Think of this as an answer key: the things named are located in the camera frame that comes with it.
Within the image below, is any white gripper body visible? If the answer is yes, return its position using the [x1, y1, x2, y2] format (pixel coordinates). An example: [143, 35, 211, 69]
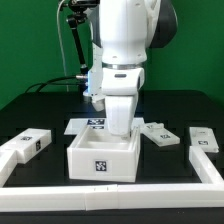
[102, 68, 144, 136]

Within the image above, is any white cabinet box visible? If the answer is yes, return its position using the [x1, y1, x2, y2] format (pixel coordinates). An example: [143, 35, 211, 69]
[67, 126, 140, 182]

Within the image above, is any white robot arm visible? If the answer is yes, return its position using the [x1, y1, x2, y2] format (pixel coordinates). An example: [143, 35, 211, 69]
[67, 0, 178, 136]

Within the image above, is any white cabinet top block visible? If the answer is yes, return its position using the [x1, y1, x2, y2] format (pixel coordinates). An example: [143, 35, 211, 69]
[1, 128, 52, 164]

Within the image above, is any white U-shaped fence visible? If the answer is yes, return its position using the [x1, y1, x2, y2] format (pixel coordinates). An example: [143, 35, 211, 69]
[0, 146, 224, 212]

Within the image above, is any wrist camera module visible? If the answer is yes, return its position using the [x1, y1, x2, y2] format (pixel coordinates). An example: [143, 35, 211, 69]
[92, 96, 105, 111]

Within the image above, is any white marker base plate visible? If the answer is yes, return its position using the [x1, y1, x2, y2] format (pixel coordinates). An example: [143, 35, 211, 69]
[63, 116, 146, 136]

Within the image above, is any black cable bundle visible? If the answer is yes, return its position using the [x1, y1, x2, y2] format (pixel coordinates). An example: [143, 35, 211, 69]
[25, 75, 89, 94]

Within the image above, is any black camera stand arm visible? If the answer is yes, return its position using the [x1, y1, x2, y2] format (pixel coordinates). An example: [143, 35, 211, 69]
[67, 0, 100, 77]

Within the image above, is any grey hanging cable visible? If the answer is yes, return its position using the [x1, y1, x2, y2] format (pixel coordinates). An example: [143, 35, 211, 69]
[56, 0, 70, 93]

